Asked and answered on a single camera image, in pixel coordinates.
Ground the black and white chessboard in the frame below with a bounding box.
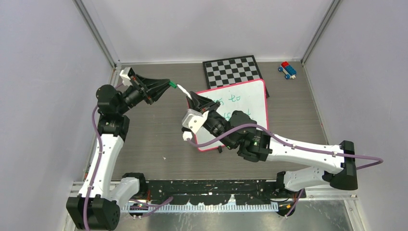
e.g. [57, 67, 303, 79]
[202, 55, 263, 90]

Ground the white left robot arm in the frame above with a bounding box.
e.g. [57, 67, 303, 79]
[66, 74, 176, 231]

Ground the red-framed whiteboard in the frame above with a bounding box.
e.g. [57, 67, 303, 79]
[189, 79, 268, 151]

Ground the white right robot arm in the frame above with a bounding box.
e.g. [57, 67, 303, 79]
[182, 91, 358, 198]

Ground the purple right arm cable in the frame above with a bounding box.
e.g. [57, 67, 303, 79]
[186, 123, 384, 220]

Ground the slotted cable duct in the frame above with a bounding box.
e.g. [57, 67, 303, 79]
[121, 202, 279, 213]

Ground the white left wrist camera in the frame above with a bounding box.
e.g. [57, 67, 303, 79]
[119, 67, 136, 87]

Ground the green whiteboard marker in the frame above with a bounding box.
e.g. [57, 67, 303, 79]
[177, 84, 192, 99]

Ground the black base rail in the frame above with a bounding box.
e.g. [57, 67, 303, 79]
[143, 180, 299, 205]

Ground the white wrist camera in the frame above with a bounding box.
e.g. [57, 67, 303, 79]
[119, 67, 136, 87]
[181, 109, 209, 141]

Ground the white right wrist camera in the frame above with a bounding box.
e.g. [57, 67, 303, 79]
[181, 109, 209, 141]

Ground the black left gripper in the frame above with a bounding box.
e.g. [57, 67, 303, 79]
[117, 75, 171, 115]

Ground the toy brick car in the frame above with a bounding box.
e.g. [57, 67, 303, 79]
[278, 61, 297, 79]

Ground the green marker cap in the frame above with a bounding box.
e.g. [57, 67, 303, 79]
[169, 81, 177, 89]

